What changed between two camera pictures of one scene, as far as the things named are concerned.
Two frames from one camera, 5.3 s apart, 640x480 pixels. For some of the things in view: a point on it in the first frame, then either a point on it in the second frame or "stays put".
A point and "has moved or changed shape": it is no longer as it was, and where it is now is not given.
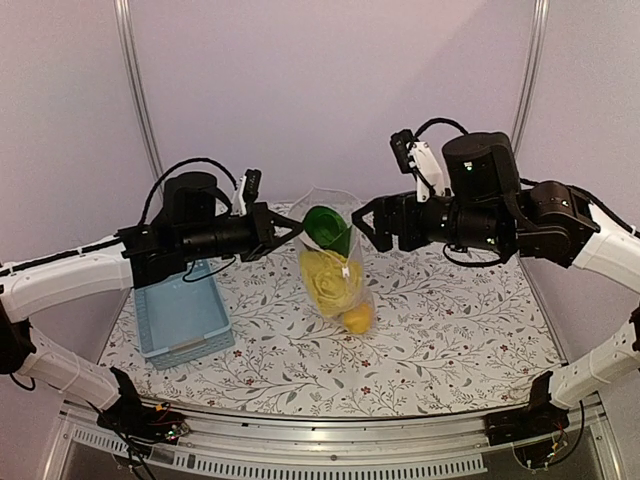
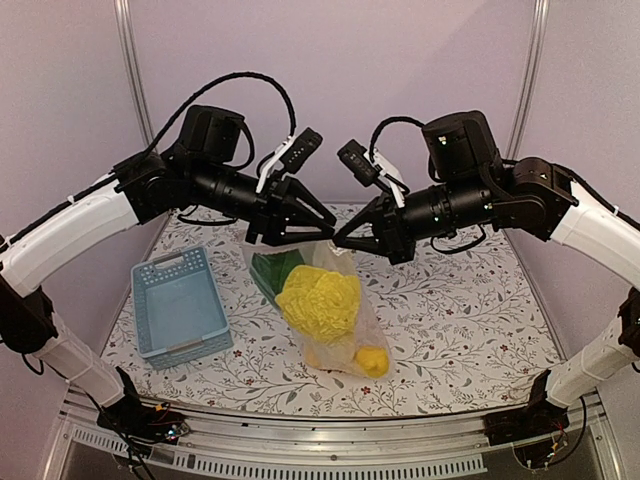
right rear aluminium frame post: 533,63 stays put
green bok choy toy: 327,229 has moved or changed shape
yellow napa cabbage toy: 333,282 has moved or changed shape
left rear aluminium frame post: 125,32 stays put
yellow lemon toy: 358,319 to 373,361
